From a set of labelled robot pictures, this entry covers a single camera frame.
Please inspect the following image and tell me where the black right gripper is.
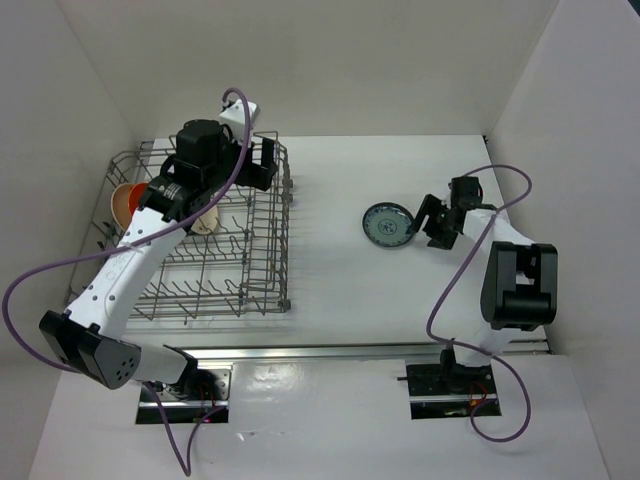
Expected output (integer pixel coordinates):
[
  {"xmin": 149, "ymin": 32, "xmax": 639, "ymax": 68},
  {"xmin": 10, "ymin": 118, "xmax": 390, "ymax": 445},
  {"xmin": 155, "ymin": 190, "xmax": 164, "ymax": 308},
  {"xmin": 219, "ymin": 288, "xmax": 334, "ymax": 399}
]
[{"xmin": 406, "ymin": 193, "xmax": 459, "ymax": 251}]

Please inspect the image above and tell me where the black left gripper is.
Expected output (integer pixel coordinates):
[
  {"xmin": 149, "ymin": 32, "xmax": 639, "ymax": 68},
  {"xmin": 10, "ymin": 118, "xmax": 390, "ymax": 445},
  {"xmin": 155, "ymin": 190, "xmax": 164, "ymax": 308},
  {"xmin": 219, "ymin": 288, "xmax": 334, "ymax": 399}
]
[{"xmin": 204, "ymin": 126, "xmax": 278, "ymax": 194}]

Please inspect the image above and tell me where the blue patterned plate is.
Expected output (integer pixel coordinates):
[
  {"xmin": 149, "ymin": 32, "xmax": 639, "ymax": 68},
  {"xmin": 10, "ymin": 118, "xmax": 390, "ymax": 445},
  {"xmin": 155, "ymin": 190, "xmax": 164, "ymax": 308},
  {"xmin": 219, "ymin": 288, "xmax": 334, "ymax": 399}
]
[{"xmin": 361, "ymin": 202, "xmax": 415, "ymax": 248}]

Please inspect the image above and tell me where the orange plastic plate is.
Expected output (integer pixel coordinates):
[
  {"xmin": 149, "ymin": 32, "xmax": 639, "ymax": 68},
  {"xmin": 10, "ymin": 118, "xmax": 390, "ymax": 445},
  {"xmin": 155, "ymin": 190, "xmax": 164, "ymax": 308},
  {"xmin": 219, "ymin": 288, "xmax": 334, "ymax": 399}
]
[{"xmin": 127, "ymin": 182, "xmax": 148, "ymax": 215}]

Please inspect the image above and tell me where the cream plate with characters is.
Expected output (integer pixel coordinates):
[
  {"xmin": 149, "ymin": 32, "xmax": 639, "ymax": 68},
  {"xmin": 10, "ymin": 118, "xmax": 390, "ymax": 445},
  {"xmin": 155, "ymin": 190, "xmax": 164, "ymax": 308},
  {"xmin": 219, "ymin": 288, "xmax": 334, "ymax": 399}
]
[{"xmin": 110, "ymin": 183, "xmax": 133, "ymax": 230}]

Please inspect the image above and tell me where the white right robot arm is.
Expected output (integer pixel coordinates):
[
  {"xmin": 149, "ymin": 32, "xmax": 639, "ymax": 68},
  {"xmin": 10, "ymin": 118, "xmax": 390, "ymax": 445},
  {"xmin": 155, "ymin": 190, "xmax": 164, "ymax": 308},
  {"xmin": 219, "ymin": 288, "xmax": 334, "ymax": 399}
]
[{"xmin": 412, "ymin": 176, "xmax": 558, "ymax": 393}]

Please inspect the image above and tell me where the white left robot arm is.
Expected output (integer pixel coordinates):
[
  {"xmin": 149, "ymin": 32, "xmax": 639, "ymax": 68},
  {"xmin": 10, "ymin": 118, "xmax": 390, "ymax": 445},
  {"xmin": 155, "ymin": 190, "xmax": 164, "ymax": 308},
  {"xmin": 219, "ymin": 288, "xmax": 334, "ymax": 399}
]
[{"xmin": 39, "ymin": 120, "xmax": 278, "ymax": 400}]

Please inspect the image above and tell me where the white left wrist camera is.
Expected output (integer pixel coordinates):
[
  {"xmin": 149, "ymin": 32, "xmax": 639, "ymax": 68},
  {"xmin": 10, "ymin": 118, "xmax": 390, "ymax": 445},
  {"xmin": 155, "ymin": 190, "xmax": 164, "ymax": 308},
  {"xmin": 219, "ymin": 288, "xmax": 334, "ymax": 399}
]
[{"xmin": 218, "ymin": 99, "xmax": 260, "ymax": 143}]

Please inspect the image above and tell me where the grey wire dish rack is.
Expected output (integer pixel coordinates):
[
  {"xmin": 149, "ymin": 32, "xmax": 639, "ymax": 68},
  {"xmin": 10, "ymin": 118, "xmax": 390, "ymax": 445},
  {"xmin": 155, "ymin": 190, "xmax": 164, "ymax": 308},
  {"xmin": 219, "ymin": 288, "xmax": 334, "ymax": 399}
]
[{"xmin": 63, "ymin": 130, "xmax": 294, "ymax": 322}]

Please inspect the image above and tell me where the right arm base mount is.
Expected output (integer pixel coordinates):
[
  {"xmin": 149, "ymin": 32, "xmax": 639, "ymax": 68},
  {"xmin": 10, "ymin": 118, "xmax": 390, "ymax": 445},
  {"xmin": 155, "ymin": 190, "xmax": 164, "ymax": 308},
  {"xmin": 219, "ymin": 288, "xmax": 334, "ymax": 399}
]
[{"xmin": 396, "ymin": 363, "xmax": 501, "ymax": 420}]

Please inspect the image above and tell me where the aluminium rail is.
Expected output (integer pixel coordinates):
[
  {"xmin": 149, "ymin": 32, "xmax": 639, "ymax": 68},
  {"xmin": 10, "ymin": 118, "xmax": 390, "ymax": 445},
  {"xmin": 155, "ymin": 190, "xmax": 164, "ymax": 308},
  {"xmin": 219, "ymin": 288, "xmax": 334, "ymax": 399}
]
[{"xmin": 184, "ymin": 341, "xmax": 551, "ymax": 364}]

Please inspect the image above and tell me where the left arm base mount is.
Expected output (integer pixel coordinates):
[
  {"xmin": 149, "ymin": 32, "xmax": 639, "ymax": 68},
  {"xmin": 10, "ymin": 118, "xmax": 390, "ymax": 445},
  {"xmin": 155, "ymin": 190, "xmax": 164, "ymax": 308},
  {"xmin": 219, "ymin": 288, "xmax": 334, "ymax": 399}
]
[{"xmin": 153, "ymin": 364, "xmax": 232, "ymax": 425}]

